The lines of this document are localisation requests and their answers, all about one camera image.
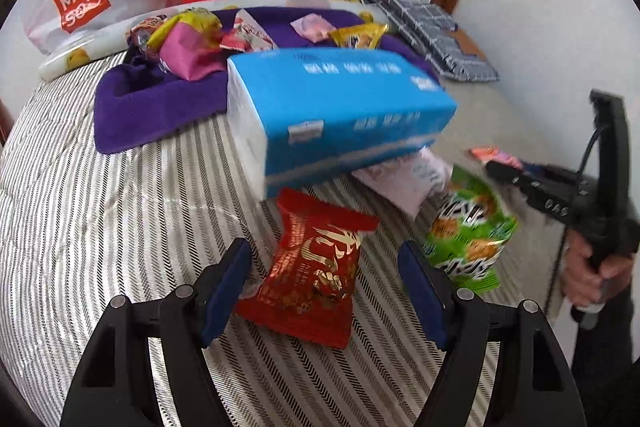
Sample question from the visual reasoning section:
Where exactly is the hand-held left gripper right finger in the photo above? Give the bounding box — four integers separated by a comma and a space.
397, 239, 588, 427

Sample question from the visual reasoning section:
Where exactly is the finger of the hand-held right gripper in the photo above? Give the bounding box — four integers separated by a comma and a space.
525, 163, 583, 188
486, 161, 572, 222

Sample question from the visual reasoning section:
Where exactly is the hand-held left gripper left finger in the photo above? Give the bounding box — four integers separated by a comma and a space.
65, 237, 253, 427

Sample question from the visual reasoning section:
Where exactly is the small orange-red snack packet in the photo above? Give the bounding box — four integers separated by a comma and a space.
467, 147, 523, 171

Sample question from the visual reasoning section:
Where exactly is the red and gold snack packet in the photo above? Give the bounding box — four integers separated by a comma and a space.
235, 188, 381, 349

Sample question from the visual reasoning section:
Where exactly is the pink printed snack packet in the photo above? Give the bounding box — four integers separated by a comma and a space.
220, 9, 278, 54

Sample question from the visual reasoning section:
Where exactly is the pink candy packet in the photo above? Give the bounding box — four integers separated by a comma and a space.
291, 13, 338, 42

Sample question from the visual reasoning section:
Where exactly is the person's right forearm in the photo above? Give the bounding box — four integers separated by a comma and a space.
570, 279, 640, 427

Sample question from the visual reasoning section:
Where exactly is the person's right hand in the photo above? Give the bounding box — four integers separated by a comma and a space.
562, 237, 635, 309

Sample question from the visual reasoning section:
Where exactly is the green snack packet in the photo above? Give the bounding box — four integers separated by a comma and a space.
422, 164, 518, 295

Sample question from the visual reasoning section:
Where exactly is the white and pink packet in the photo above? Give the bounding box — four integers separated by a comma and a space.
352, 147, 453, 218

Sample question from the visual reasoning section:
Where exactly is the striped bed sheet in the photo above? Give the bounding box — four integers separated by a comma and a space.
0, 52, 566, 427

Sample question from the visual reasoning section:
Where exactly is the grey checked folded cloth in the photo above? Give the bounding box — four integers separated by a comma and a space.
350, 0, 501, 82

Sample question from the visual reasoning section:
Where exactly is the purple towel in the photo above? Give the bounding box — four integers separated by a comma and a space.
94, 7, 441, 155

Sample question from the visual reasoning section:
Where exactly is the blue tissue pack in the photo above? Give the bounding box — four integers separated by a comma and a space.
226, 48, 458, 200

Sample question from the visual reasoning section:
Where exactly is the golden yellow snack packet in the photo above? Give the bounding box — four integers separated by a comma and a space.
329, 22, 390, 50

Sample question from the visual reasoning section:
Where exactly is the magenta snack packet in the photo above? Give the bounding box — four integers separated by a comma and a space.
159, 24, 228, 82

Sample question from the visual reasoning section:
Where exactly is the red crinkled snack packet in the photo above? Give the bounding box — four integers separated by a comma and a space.
125, 14, 166, 58

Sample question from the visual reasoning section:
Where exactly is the yellow and purple snack packet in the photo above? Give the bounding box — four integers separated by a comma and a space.
147, 7, 223, 52

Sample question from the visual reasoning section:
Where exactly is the rolled white printed mat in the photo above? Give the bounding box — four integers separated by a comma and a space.
39, 0, 401, 82

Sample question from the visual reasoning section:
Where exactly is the black cable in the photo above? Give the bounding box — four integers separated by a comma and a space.
575, 127, 601, 194

